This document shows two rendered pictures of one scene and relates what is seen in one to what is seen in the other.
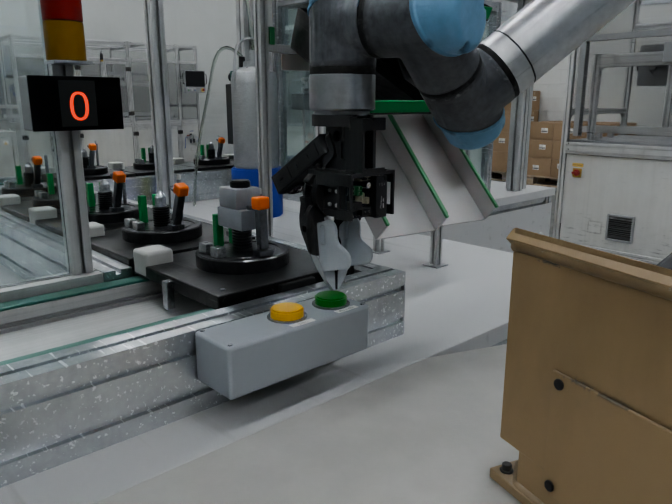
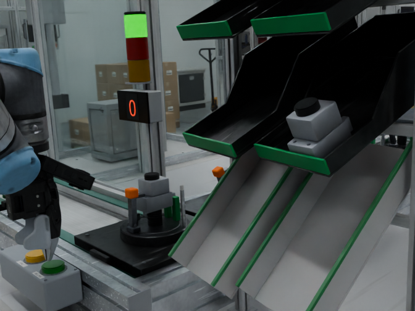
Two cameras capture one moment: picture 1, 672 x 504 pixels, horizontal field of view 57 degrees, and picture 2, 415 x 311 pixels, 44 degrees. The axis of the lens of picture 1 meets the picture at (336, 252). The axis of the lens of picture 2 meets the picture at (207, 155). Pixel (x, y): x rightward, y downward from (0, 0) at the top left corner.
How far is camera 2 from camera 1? 1.34 m
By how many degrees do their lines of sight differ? 88
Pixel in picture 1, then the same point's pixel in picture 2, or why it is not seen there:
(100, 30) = not seen: outside the picture
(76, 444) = not seen: hidden behind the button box
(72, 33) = (129, 67)
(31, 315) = (119, 212)
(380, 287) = (109, 294)
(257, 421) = (15, 301)
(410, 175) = (266, 227)
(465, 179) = (349, 272)
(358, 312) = (38, 282)
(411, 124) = (386, 170)
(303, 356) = (20, 283)
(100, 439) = not seen: hidden behind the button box
